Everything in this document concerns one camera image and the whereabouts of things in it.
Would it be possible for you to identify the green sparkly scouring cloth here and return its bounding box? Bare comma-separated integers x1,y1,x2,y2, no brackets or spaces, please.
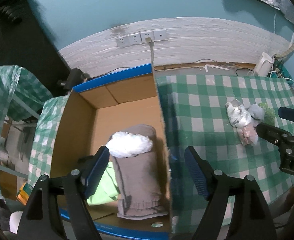
259,102,275,126

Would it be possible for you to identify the pink packaged cloth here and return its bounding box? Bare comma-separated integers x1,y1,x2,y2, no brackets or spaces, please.
237,124,259,146

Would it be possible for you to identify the white grey patterned cloth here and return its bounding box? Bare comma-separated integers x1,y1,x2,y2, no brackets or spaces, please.
225,99,252,128

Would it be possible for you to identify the light green cloth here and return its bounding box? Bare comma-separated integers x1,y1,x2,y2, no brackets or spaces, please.
87,161,120,206

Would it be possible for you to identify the white fluffy soft ball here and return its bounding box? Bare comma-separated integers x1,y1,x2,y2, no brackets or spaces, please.
106,132,153,158

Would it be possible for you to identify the grey rolled sock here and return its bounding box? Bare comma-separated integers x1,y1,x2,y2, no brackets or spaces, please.
247,104,265,127

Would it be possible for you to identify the teal plastic basket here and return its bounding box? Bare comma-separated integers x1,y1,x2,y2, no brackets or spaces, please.
268,63,293,86

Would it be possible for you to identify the white electric kettle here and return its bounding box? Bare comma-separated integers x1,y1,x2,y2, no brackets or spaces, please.
253,53,274,77

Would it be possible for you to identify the green checkered tablecloth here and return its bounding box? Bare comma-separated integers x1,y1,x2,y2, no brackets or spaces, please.
156,74,294,233

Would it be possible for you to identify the grey brown folded towel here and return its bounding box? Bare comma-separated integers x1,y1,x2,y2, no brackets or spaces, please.
111,124,168,220

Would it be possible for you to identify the blue cardboard box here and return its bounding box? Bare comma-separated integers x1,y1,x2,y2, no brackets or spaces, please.
50,63,171,239

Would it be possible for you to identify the green checkered covered chair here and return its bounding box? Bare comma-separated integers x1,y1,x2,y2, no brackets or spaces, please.
0,65,70,201

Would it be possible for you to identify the black cylinder object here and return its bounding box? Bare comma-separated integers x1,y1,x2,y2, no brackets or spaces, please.
57,68,90,90

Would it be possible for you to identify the white wall socket strip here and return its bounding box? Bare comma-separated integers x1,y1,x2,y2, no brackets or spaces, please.
115,29,168,48

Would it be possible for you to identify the grey plug cable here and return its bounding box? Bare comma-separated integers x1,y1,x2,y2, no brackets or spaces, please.
145,37,155,67

